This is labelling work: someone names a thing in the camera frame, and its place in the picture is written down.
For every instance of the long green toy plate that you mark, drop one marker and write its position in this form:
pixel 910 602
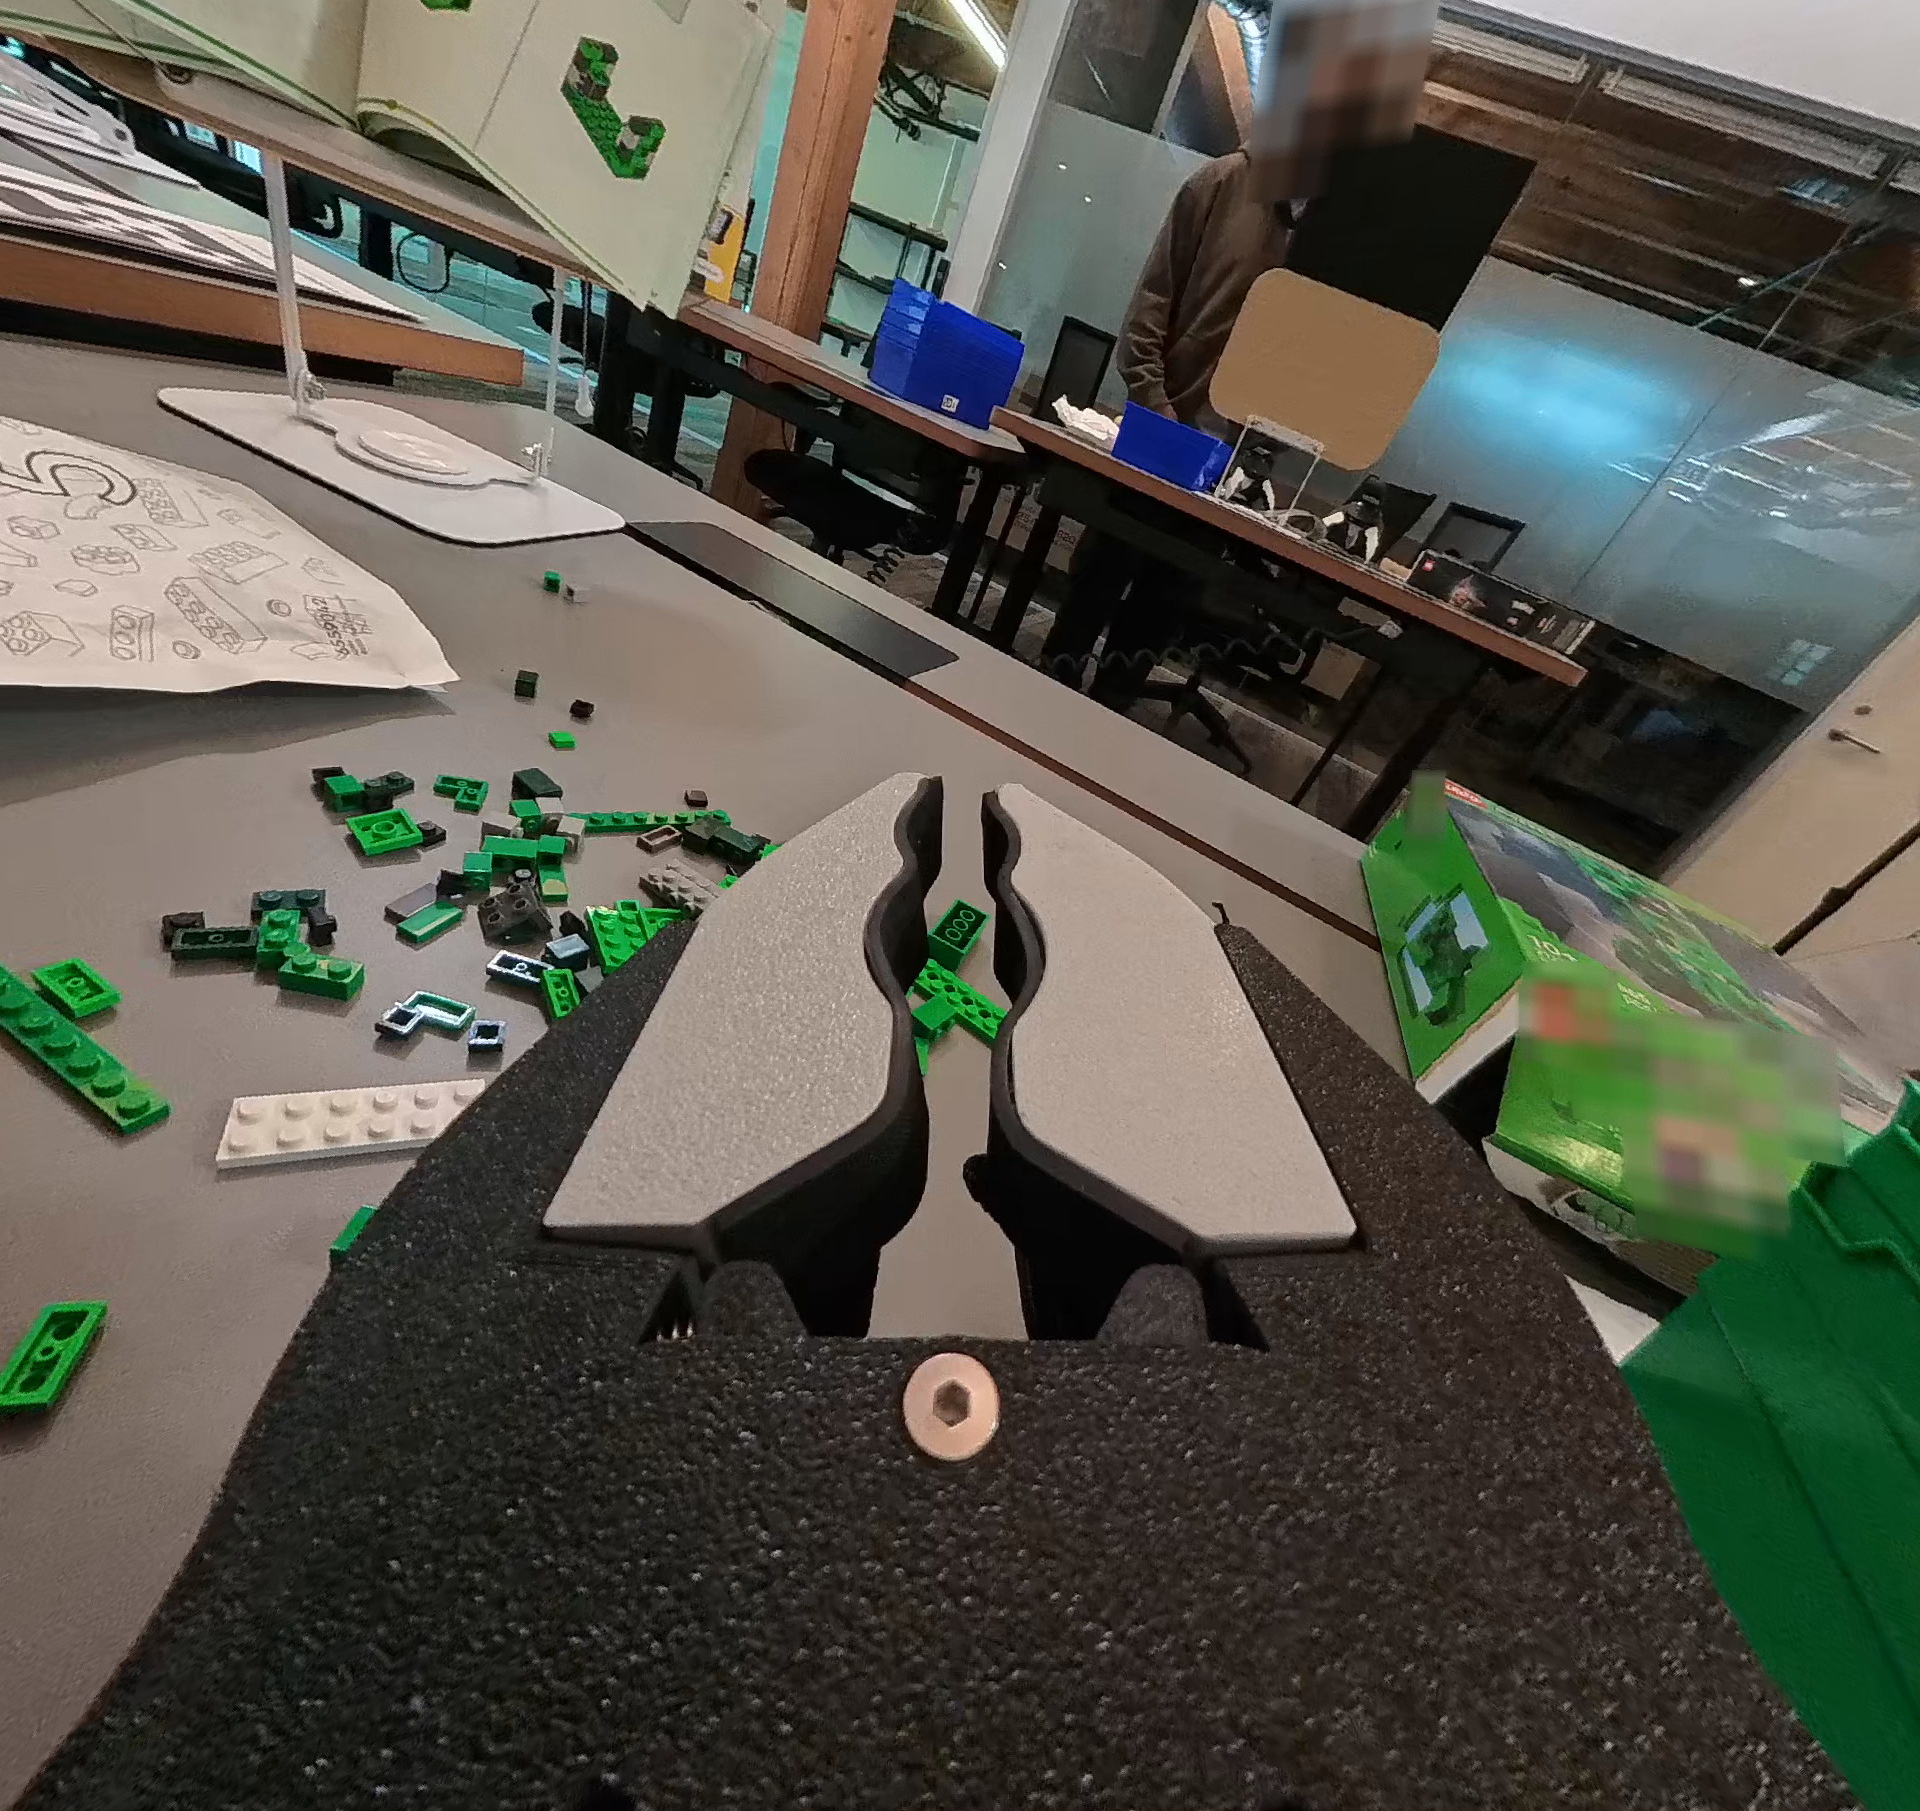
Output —
pixel 75 1047

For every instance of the black desk inlay panel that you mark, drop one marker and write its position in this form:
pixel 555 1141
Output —
pixel 795 596

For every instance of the white brick-print paper bag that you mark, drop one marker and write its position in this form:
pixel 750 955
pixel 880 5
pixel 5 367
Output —
pixel 180 596

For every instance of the wooden post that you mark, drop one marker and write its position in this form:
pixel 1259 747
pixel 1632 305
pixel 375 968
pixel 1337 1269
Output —
pixel 833 115

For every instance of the white book stand base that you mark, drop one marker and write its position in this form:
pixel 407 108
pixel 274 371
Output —
pixel 450 500

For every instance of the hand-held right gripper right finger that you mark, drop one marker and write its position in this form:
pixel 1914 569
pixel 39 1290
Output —
pixel 1155 1060

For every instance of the wooden book stand board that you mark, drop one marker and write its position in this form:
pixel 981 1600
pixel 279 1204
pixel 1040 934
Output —
pixel 227 124

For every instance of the tan rounded stand board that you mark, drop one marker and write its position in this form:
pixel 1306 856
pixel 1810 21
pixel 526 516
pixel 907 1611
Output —
pixel 1320 372

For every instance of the black upright board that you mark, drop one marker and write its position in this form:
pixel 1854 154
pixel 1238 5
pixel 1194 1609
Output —
pixel 1427 228

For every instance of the grey desk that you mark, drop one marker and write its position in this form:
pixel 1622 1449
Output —
pixel 150 1242

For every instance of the blue plastic bin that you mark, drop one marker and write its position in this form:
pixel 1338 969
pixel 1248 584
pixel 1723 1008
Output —
pixel 1169 443

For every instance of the stack of blue plastic bins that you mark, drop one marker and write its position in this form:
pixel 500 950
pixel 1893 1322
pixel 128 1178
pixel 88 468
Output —
pixel 947 349

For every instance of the brown wooden side table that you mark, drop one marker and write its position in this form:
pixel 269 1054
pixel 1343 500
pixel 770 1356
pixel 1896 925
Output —
pixel 302 336

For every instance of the beige cabinet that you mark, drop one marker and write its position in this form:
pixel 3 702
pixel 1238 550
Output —
pixel 1800 820

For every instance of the white crumpled paper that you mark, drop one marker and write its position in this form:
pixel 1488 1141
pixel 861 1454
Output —
pixel 1083 419

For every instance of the green toy set box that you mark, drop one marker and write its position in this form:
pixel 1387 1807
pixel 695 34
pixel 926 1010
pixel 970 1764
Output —
pixel 1427 928

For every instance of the toy brick instruction booklet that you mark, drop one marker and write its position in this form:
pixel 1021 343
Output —
pixel 524 86

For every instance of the black office chair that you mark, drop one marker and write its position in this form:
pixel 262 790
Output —
pixel 826 491
pixel 1216 670

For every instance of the dark toy set box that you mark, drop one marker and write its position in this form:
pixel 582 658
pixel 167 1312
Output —
pixel 1501 596

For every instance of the wooden-edged table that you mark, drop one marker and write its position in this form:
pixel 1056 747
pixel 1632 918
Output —
pixel 1350 566
pixel 839 364

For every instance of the thin page holder rod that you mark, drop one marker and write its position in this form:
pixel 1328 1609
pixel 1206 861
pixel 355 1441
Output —
pixel 555 355

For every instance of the pile of green toy bricks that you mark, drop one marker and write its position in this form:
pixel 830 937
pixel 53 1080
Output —
pixel 386 831

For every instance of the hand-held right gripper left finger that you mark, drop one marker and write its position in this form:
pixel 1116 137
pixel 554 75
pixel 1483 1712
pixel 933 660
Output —
pixel 721 1078

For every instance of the white long toy plate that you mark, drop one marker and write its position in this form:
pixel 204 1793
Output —
pixel 346 1126

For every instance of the black and white printed sheet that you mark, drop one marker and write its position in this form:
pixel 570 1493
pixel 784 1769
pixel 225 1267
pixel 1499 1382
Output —
pixel 165 238

